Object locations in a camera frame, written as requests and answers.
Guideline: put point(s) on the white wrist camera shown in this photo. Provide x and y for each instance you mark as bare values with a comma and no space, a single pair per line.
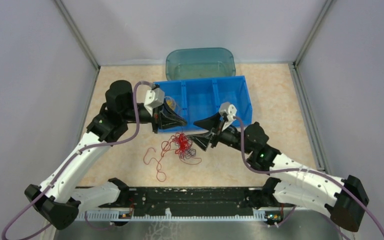
153,99
227,112

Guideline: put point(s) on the blue three-compartment plastic bin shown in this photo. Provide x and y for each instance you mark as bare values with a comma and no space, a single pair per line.
197,99

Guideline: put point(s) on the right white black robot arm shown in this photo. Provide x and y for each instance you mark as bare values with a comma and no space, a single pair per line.
342,200

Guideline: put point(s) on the right aluminium frame post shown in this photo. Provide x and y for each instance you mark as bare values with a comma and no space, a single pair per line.
313,32

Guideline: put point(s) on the left aluminium frame post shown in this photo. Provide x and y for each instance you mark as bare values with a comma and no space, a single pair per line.
76,33

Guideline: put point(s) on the teal transparent plastic tub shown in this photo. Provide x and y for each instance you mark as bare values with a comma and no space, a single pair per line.
198,63

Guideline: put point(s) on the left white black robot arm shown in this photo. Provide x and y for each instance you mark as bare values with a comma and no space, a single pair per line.
58,198

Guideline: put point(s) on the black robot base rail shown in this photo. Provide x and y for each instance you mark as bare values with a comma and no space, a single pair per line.
200,204

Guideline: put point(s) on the aluminium frame post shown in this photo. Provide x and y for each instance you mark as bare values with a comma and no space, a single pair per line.
313,32
76,33

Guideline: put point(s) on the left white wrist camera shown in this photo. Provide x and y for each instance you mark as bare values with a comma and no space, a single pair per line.
153,99

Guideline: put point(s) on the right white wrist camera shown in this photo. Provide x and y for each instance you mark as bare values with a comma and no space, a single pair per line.
227,112

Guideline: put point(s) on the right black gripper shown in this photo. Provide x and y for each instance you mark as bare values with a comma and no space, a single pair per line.
213,122

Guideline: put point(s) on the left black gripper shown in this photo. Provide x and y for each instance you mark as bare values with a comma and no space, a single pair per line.
161,115

